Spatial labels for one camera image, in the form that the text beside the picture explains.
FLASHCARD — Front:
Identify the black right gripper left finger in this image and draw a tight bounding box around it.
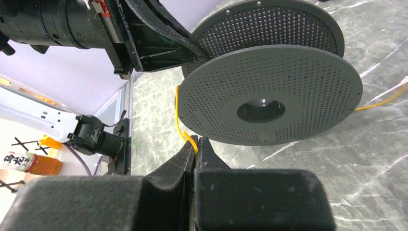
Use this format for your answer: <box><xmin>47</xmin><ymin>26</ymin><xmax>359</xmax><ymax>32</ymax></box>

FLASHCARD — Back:
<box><xmin>0</xmin><ymin>141</ymin><xmax>195</xmax><ymax>231</ymax></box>

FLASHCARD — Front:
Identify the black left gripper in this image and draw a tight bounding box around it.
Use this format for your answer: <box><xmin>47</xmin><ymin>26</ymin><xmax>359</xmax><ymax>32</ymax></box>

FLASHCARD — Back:
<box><xmin>86</xmin><ymin>0</ymin><xmax>207</xmax><ymax>80</ymax></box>

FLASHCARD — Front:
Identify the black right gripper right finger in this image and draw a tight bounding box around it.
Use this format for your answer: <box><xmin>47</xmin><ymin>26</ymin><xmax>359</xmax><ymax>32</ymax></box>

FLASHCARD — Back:
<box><xmin>193</xmin><ymin>137</ymin><xmax>336</xmax><ymax>231</ymax></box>

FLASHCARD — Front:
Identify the long yellow cable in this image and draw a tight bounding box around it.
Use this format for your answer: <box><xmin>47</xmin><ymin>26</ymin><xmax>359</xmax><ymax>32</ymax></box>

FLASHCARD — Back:
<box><xmin>174</xmin><ymin>83</ymin><xmax>408</xmax><ymax>155</ymax></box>

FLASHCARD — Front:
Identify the dark grey perforated spool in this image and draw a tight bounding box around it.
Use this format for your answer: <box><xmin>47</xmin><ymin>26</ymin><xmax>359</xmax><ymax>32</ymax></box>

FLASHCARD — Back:
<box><xmin>178</xmin><ymin>0</ymin><xmax>363</xmax><ymax>146</ymax></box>

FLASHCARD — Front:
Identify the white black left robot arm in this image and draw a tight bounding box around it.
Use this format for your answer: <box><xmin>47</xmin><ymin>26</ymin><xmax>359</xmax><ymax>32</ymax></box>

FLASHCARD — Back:
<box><xmin>0</xmin><ymin>0</ymin><xmax>208</xmax><ymax>158</ymax></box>

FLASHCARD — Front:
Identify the yellow storage bin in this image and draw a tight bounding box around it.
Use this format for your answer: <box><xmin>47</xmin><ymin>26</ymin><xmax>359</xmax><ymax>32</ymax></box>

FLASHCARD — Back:
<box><xmin>38</xmin><ymin>135</ymin><xmax>63</xmax><ymax>150</ymax></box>

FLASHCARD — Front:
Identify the brown tea bottle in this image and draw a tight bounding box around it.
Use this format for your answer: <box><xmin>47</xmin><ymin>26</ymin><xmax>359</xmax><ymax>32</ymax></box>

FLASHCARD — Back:
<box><xmin>0</xmin><ymin>152</ymin><xmax>63</xmax><ymax>176</ymax></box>

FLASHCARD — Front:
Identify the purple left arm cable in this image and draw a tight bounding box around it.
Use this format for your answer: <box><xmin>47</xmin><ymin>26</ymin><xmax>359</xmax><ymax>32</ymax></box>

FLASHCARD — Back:
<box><xmin>64</xmin><ymin>144</ymin><xmax>104</xmax><ymax>178</ymax></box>

